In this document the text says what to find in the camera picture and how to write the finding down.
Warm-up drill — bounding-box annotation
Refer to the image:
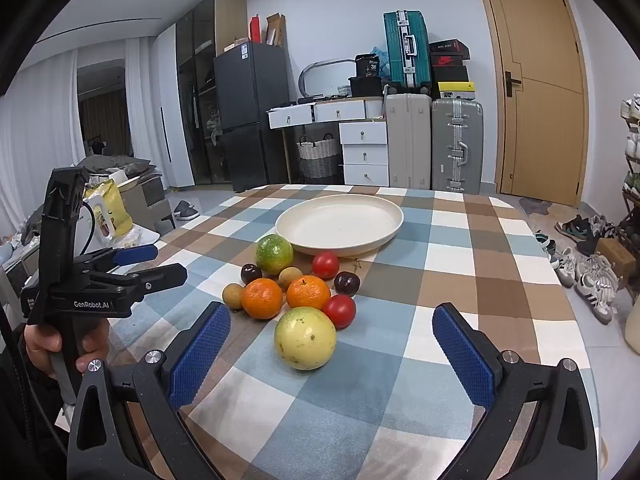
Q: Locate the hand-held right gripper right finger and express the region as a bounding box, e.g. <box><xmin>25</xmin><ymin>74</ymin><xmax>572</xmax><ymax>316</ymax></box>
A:
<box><xmin>431</xmin><ymin>303</ymin><xmax>599</xmax><ymax>480</ymax></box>

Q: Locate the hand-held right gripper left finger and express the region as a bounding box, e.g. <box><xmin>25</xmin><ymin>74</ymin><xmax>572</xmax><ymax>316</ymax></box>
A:
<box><xmin>65</xmin><ymin>301</ymin><xmax>232</xmax><ymax>480</ymax></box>

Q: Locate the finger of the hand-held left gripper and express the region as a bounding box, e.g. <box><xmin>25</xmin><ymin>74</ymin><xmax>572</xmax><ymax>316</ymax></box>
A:
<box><xmin>75</xmin><ymin>243</ymin><xmax>158</xmax><ymax>273</ymax></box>
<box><xmin>82</xmin><ymin>262</ymin><xmax>189</xmax><ymax>304</ymax></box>

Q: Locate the large yellow fruit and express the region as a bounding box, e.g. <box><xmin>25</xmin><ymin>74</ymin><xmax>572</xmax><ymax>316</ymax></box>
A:
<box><xmin>274</xmin><ymin>306</ymin><xmax>337</xmax><ymax>371</ymax></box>

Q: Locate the green citrus fruit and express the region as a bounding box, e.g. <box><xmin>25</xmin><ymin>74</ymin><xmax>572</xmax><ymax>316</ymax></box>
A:
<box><xmin>255</xmin><ymin>234</ymin><xmax>294</xmax><ymax>276</ymax></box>

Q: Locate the red tomato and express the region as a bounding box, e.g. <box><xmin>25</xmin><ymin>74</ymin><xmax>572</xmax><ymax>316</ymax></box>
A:
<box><xmin>322</xmin><ymin>294</ymin><xmax>357</xmax><ymax>330</ymax></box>
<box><xmin>312</xmin><ymin>251</ymin><xmax>341</xmax><ymax>281</ymax></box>

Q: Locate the cream round plate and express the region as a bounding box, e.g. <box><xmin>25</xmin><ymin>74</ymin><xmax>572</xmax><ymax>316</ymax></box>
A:
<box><xmin>275</xmin><ymin>194</ymin><xmax>405</xmax><ymax>257</ymax></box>

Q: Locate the person's left forearm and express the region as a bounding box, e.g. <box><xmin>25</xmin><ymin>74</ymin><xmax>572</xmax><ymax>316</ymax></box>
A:
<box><xmin>0</xmin><ymin>355</ymin><xmax>76</xmax><ymax>480</ymax></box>

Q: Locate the person's left hand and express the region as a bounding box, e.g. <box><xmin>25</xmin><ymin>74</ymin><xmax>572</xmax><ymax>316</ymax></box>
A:
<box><xmin>24</xmin><ymin>316</ymin><xmax>111</xmax><ymax>382</ymax></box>

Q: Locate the yellow bag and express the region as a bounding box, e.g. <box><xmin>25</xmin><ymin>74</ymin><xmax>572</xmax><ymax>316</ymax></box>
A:
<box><xmin>85</xmin><ymin>180</ymin><xmax>133</xmax><ymax>241</ymax></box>

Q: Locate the orange mandarin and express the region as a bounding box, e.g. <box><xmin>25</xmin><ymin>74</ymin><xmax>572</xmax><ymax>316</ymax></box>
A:
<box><xmin>286</xmin><ymin>275</ymin><xmax>332</xmax><ymax>311</ymax></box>
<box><xmin>241</xmin><ymin>278</ymin><xmax>284</xmax><ymax>321</ymax></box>

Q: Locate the checkered tablecloth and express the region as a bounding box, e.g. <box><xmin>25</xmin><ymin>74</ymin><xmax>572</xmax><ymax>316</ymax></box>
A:
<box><xmin>107</xmin><ymin>183</ymin><xmax>601</xmax><ymax>480</ymax></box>

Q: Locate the white wardrobe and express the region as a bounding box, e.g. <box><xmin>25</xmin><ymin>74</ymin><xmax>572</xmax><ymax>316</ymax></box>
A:
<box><xmin>152</xmin><ymin>24</ymin><xmax>196</xmax><ymax>188</ymax></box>

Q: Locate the row of sneakers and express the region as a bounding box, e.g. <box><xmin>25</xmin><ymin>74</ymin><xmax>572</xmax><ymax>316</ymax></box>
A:
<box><xmin>535</xmin><ymin>212</ymin><xmax>626</xmax><ymax>326</ymax></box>

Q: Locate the grey door mat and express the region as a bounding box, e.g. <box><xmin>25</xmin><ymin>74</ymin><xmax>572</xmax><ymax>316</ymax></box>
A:
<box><xmin>517</xmin><ymin>196</ymin><xmax>553</xmax><ymax>217</ymax></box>

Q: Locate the small cardboard box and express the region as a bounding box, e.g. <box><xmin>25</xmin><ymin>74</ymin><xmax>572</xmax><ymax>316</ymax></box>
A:
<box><xmin>595</xmin><ymin>237</ymin><xmax>623</xmax><ymax>278</ymax></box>

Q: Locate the black refrigerator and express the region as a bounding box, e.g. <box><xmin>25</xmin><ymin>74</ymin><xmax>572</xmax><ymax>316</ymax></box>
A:
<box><xmin>213</xmin><ymin>41</ymin><xmax>291</xmax><ymax>193</ymax></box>

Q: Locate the woven laundry basket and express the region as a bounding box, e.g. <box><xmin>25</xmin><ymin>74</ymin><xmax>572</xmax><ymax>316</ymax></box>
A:
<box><xmin>296</xmin><ymin>133</ymin><xmax>341</xmax><ymax>179</ymax></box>

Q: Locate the dark glass cabinet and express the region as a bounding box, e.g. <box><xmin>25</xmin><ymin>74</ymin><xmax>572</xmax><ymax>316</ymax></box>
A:
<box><xmin>175</xmin><ymin>0</ymin><xmax>248</xmax><ymax>188</ymax></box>

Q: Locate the silver suitcase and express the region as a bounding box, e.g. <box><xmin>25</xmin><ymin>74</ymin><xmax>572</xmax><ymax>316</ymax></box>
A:
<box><xmin>431</xmin><ymin>98</ymin><xmax>485</xmax><ymax>195</ymax></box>

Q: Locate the beige suitcase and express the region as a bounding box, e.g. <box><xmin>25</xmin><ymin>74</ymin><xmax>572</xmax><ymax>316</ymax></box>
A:
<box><xmin>384</xmin><ymin>92</ymin><xmax>433</xmax><ymax>190</ymax></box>

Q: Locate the white drawer dresser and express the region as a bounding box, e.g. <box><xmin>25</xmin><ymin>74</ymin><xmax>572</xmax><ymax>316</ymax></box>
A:
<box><xmin>267</xmin><ymin>97</ymin><xmax>390</xmax><ymax>187</ymax></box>

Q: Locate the wooden door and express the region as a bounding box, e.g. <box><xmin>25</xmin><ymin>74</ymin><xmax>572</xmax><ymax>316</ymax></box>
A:
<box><xmin>472</xmin><ymin>0</ymin><xmax>601</xmax><ymax>208</ymax></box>

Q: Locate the shoe rack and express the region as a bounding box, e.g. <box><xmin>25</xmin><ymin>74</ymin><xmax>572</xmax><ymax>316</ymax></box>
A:
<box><xmin>617</xmin><ymin>92</ymin><xmax>640</xmax><ymax>241</ymax></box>

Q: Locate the tall cardboard box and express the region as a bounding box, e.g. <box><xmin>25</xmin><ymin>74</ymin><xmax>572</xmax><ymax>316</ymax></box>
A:
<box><xmin>265</xmin><ymin>12</ymin><xmax>288</xmax><ymax>48</ymax></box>

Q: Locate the black yellow shoe box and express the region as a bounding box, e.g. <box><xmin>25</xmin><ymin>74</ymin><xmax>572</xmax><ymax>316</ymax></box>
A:
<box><xmin>432</xmin><ymin>66</ymin><xmax>476</xmax><ymax>102</ymax></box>

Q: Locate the black bin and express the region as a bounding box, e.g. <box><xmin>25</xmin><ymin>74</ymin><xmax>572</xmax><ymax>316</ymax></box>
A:
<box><xmin>348</xmin><ymin>76</ymin><xmax>383</xmax><ymax>98</ymax></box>

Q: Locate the black labelled box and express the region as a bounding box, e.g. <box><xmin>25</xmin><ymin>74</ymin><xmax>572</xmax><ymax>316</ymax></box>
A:
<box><xmin>355</xmin><ymin>53</ymin><xmax>382</xmax><ymax>79</ymax></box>

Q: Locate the teal suitcase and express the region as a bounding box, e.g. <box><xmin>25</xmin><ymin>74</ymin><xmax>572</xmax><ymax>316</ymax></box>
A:
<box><xmin>383</xmin><ymin>10</ymin><xmax>432</xmax><ymax>90</ymax></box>

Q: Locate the oval mirror frame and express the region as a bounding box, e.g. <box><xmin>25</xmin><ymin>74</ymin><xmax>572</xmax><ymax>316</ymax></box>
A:
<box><xmin>298</xmin><ymin>58</ymin><xmax>357</xmax><ymax>98</ymax></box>

